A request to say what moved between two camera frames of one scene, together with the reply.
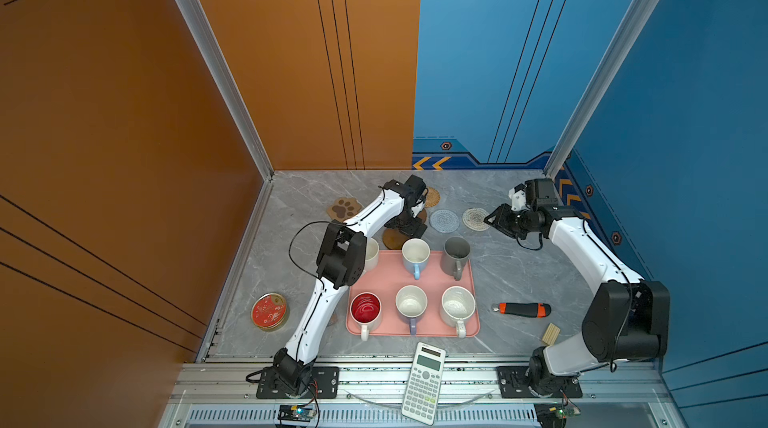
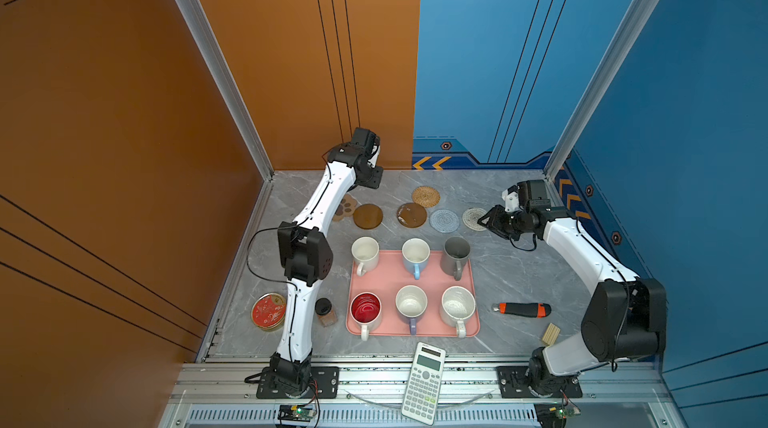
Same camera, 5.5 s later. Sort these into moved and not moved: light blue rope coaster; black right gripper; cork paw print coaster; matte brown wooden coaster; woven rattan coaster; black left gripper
Moved: black left gripper; matte brown wooden coaster
Not moved: black right gripper; light blue rope coaster; cork paw print coaster; woven rattan coaster
